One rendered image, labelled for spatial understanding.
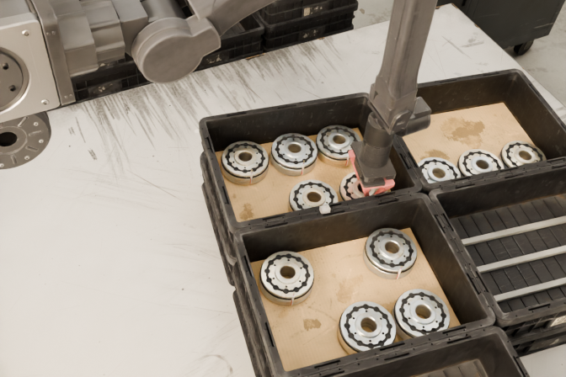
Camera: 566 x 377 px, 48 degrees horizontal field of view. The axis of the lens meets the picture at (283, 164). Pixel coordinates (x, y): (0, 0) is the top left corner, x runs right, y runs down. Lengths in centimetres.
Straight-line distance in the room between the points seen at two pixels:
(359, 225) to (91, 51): 74
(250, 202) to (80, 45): 73
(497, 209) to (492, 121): 28
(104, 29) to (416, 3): 46
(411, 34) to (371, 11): 237
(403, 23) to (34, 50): 54
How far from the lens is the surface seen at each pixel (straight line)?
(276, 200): 137
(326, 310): 124
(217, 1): 76
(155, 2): 77
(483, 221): 145
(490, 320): 119
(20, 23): 69
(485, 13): 287
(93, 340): 137
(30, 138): 112
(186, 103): 175
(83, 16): 73
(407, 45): 103
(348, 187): 138
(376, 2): 346
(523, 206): 151
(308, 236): 127
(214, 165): 129
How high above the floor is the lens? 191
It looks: 49 degrees down
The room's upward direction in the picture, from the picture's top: 7 degrees clockwise
